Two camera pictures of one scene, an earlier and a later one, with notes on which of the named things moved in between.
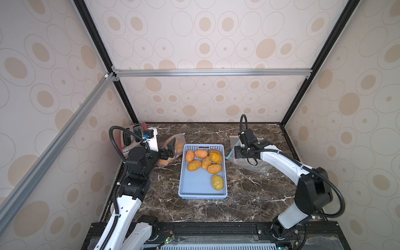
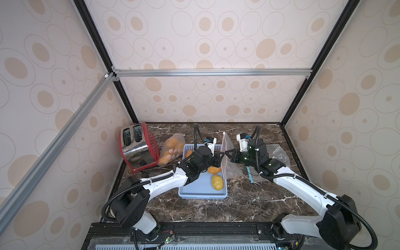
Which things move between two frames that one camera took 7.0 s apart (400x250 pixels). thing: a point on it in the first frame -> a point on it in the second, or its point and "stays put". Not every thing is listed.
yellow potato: [217, 182] stays put
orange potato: [163, 162] stays put
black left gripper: [166, 154] -> [217, 159]
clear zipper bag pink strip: [180, 139] stays put
